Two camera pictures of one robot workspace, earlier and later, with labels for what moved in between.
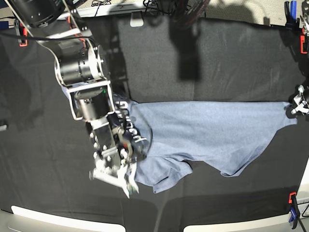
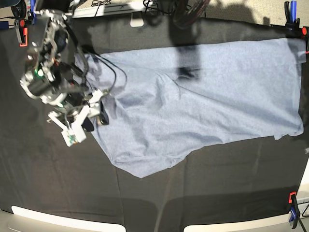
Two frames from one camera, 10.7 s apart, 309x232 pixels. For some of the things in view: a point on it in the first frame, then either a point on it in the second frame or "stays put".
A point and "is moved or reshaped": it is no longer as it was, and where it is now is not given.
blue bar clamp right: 293,23 stays put
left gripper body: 108,149 → 74,106
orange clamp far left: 23,33 stays put
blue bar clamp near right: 295,211 stays put
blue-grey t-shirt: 222,135 is moved or reshaped
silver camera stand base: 136,20 stays put
